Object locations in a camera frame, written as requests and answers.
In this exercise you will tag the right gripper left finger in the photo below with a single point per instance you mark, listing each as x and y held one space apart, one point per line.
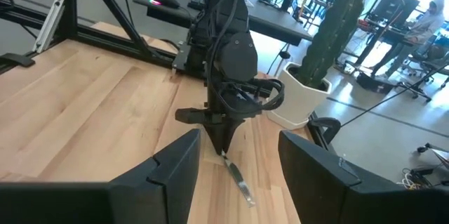
175 182

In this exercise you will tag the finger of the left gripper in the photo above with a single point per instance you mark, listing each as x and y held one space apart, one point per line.
231 131
216 132

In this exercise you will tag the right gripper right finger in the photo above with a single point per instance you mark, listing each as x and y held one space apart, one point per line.
308 175

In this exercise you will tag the silver knife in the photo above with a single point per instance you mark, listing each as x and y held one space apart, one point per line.
240 182

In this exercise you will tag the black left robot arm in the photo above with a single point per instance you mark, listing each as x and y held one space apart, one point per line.
224 13

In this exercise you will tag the white plant pot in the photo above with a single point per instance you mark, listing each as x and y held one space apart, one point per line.
298 101

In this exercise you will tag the black desk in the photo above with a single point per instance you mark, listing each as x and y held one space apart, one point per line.
273 24

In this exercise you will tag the black computer mouse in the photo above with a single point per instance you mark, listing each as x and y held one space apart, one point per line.
165 1

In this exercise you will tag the green cactus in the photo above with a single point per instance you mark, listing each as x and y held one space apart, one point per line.
333 34

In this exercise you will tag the black office chair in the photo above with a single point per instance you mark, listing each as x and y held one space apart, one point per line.
435 53

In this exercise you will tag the black monitor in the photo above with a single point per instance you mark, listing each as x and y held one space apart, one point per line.
393 6

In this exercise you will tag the person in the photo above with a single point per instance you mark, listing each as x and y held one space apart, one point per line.
424 24

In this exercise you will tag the black aluminium table frame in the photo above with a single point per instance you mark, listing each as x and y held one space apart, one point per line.
66 6

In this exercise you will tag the silver aluminium bracket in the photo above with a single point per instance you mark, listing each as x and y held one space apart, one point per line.
49 24

